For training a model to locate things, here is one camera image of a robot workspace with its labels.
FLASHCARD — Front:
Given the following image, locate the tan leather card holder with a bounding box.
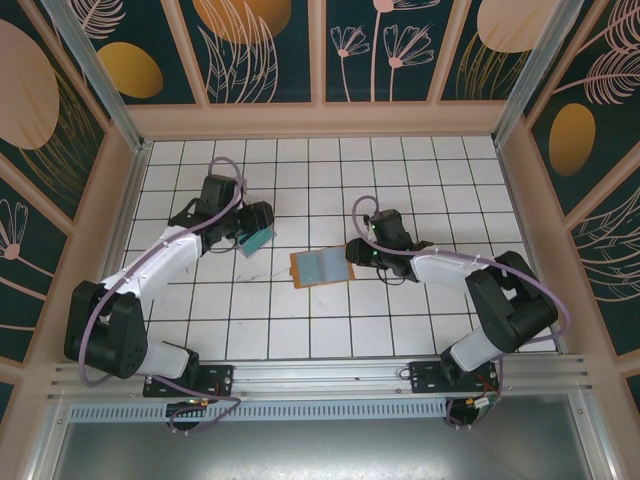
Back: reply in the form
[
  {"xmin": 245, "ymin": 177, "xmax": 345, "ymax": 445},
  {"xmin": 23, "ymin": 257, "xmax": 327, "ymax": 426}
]
[{"xmin": 289, "ymin": 244, "xmax": 355, "ymax": 290}]

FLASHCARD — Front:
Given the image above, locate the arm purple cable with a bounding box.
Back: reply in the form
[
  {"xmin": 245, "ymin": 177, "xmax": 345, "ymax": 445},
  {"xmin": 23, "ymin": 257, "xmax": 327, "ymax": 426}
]
[
  {"xmin": 79, "ymin": 156, "xmax": 250, "ymax": 435},
  {"xmin": 352, "ymin": 194, "xmax": 574, "ymax": 430}
]

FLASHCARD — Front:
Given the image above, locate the grey slotted cable duct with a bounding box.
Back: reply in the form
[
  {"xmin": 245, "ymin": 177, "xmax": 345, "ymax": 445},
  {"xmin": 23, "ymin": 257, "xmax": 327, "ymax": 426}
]
[{"xmin": 67, "ymin": 398, "xmax": 451, "ymax": 424}]

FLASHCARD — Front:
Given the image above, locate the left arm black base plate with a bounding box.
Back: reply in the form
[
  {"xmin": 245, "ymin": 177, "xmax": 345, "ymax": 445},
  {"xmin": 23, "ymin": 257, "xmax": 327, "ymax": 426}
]
[{"xmin": 143, "ymin": 363, "xmax": 236, "ymax": 399}]

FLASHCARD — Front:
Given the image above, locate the aluminium frame post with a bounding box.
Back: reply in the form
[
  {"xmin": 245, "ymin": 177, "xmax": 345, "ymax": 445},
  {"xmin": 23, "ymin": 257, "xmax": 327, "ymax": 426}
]
[
  {"xmin": 39, "ymin": 0, "xmax": 152, "ymax": 153},
  {"xmin": 491, "ymin": 0, "xmax": 596, "ymax": 147}
]

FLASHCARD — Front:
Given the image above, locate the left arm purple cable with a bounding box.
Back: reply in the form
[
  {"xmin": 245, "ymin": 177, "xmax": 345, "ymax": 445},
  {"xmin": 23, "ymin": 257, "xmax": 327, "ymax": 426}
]
[{"xmin": 79, "ymin": 156, "xmax": 250, "ymax": 435}]

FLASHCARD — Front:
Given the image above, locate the long aluminium mounting rail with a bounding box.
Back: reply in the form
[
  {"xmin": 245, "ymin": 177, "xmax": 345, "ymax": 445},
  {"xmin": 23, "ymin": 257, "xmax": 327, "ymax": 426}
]
[{"xmin": 47, "ymin": 353, "xmax": 596, "ymax": 401}]

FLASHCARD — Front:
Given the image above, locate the grey metal panel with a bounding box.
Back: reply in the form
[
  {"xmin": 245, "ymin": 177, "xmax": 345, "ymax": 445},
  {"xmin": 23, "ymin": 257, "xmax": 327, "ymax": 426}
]
[{"xmin": 49, "ymin": 394, "xmax": 601, "ymax": 480}]

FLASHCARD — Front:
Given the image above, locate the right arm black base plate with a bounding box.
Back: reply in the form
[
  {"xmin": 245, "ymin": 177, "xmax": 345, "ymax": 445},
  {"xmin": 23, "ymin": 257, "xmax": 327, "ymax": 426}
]
[{"xmin": 408, "ymin": 360, "xmax": 501, "ymax": 396}]

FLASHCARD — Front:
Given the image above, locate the teal card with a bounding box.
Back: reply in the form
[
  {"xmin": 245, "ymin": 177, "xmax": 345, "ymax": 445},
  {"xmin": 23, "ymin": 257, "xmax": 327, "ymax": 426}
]
[{"xmin": 240, "ymin": 228, "xmax": 275, "ymax": 254}]

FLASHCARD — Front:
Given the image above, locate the right gripper thin black cable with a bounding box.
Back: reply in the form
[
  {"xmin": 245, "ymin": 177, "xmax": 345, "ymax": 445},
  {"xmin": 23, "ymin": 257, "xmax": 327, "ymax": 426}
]
[{"xmin": 375, "ymin": 264, "xmax": 404, "ymax": 287}]

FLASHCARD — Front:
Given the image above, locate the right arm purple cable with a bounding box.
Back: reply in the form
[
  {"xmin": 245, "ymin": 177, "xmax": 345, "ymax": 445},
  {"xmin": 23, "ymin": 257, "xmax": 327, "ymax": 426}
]
[{"xmin": 352, "ymin": 194, "xmax": 574, "ymax": 430}]

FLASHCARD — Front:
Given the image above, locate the aluminium side rail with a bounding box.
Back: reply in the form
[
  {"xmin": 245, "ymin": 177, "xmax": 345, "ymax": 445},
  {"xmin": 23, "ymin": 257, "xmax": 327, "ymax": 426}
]
[
  {"xmin": 77, "ymin": 142, "xmax": 154, "ymax": 362},
  {"xmin": 494, "ymin": 139, "xmax": 566, "ymax": 354}
]

